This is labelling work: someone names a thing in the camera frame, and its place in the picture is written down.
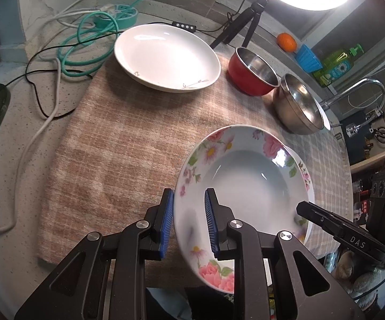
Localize chrome pull-out sprayer hose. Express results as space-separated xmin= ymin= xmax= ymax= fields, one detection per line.
xmin=346 ymin=110 xmax=385 ymax=137

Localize white plate with printed rim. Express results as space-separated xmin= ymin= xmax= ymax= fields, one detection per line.
xmin=286 ymin=147 xmax=316 ymax=245

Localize blue ribbed cup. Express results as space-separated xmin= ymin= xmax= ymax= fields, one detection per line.
xmin=294 ymin=44 xmax=323 ymax=73

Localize red white printed box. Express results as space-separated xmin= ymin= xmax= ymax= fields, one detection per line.
xmin=353 ymin=200 xmax=371 ymax=224

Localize black cable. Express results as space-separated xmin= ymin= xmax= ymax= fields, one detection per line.
xmin=26 ymin=22 xmax=220 ymax=121

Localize white cable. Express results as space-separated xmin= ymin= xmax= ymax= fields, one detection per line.
xmin=0 ymin=0 xmax=120 ymax=237

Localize black storage rack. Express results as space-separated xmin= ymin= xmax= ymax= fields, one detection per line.
xmin=341 ymin=110 xmax=385 ymax=164

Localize person's right hand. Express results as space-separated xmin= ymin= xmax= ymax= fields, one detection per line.
xmin=333 ymin=250 xmax=385 ymax=302

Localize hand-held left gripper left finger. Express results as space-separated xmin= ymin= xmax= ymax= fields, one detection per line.
xmin=14 ymin=188 xmax=175 ymax=320

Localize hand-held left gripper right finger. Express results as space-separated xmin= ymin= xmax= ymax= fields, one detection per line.
xmin=204 ymin=187 xmax=367 ymax=320

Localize beige plaid cloth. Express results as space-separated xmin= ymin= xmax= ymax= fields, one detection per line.
xmin=37 ymin=33 xmax=351 ymax=285

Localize teal power strip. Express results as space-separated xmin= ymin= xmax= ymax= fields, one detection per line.
xmin=94 ymin=3 xmax=138 ymax=29

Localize red steel-lined bowl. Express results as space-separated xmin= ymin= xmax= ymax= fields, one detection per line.
xmin=227 ymin=47 xmax=280 ymax=97

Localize green dish soap bottle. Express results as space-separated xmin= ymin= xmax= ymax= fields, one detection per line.
xmin=313 ymin=43 xmax=364 ymax=88

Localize chrome faucet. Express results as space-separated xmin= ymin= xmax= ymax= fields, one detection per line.
xmin=319 ymin=78 xmax=385 ymax=114

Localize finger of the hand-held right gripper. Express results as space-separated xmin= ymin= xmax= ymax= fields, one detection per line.
xmin=296 ymin=201 xmax=343 ymax=239

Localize white plate grey sprig print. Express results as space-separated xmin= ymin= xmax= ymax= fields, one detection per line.
xmin=114 ymin=24 xmax=221 ymax=93

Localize stainless steel bowl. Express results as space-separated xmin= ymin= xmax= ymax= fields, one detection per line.
xmin=272 ymin=73 xmax=327 ymax=135

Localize pink floral deep plate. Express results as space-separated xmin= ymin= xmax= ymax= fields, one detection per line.
xmin=173 ymin=125 xmax=313 ymax=294

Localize orange fruit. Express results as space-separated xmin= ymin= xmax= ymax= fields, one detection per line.
xmin=277 ymin=33 xmax=296 ymax=53

